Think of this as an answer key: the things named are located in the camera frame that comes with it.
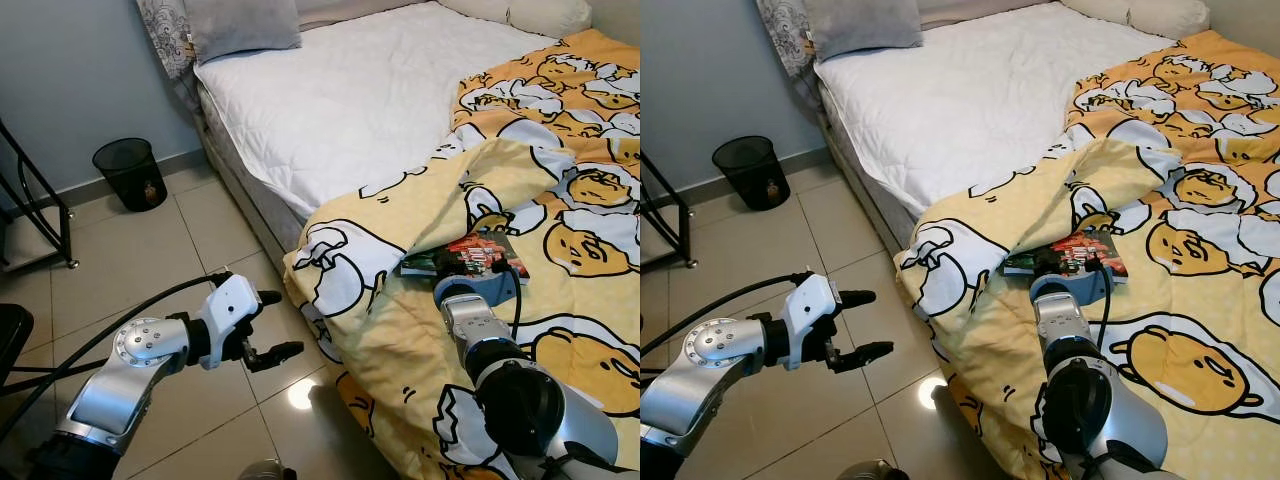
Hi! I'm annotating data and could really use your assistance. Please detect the yellow cartoon egg blanket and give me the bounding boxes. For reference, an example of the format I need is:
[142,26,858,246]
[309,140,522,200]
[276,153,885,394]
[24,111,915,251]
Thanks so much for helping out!
[283,28,641,480]
[895,28,1280,480]

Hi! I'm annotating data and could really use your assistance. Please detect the black mesh waste bin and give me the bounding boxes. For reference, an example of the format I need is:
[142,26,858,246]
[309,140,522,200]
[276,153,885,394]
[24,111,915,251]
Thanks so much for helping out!
[712,135,791,211]
[92,137,168,213]

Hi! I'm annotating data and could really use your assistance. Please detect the red and green book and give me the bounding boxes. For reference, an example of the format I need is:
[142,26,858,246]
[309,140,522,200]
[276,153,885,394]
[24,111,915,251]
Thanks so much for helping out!
[400,232,531,286]
[1003,230,1129,284]

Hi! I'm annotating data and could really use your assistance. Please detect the white quilted mattress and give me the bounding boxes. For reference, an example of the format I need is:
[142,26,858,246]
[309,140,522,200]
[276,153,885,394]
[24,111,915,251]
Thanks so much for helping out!
[815,0,1176,221]
[193,0,561,221]

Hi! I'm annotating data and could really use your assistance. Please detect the grey robot left leg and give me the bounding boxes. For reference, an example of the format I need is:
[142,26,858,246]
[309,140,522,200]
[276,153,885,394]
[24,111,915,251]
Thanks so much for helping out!
[835,458,911,480]
[237,458,296,480]

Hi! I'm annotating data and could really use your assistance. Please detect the black chair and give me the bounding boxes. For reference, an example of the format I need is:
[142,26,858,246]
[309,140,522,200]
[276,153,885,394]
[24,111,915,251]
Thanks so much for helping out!
[0,305,34,386]

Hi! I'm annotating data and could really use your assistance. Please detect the plain grey pillow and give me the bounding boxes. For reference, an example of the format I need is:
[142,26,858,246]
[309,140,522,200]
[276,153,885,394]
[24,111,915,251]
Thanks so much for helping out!
[183,0,303,66]
[803,0,924,63]

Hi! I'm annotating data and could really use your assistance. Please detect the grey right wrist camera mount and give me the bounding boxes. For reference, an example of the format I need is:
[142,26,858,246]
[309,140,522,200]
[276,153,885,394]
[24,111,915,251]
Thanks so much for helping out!
[1030,272,1111,306]
[435,272,521,313]

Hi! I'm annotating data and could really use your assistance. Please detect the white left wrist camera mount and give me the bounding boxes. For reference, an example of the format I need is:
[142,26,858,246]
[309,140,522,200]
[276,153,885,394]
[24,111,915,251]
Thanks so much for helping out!
[200,273,263,369]
[780,275,843,371]

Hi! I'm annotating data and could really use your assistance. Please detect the grey patterned bed base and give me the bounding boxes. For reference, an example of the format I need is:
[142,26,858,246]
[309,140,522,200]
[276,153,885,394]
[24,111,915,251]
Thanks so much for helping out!
[195,80,311,271]
[815,80,931,256]

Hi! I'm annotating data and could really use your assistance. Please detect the wooden desk black frame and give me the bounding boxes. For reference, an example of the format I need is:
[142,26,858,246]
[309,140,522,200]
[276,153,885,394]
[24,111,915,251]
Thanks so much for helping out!
[0,118,79,271]
[640,150,698,269]

